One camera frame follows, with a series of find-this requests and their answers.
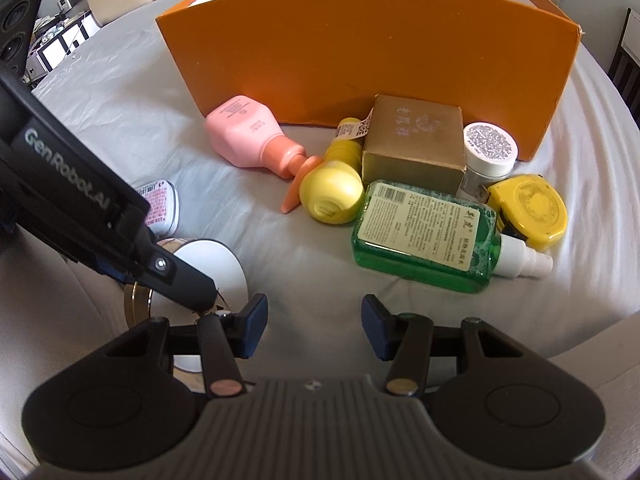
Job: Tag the orange cardboard box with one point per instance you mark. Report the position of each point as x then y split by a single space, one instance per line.
350 60

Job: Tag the brown cardboard box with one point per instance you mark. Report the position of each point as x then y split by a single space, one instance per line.
410 135

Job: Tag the yellow tape measure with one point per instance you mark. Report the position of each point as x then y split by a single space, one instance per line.
535 210

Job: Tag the green liquid spray bottle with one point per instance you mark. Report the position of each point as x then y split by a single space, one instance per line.
425 240

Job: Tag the white nightstand black frame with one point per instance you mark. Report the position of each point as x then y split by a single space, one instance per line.
627 60

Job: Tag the white round jar gold band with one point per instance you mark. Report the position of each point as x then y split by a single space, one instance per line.
220 265

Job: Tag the cluttered white bedside cabinet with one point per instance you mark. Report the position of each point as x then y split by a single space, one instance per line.
60 40

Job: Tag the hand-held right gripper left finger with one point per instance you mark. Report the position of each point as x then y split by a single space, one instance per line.
255 321

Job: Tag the pink pump bottle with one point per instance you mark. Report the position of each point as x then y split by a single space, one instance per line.
245 130

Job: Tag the yellow bottle with tag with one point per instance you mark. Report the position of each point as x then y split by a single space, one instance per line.
330 190

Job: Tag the black speaker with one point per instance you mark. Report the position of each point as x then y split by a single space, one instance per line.
17 10

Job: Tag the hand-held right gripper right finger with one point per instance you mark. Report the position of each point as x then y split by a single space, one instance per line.
375 321

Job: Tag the white tin pink label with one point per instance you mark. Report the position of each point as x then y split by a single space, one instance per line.
162 205

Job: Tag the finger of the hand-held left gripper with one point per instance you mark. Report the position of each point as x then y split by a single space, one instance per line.
187 280

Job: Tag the small white jar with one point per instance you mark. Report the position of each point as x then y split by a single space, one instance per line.
487 147

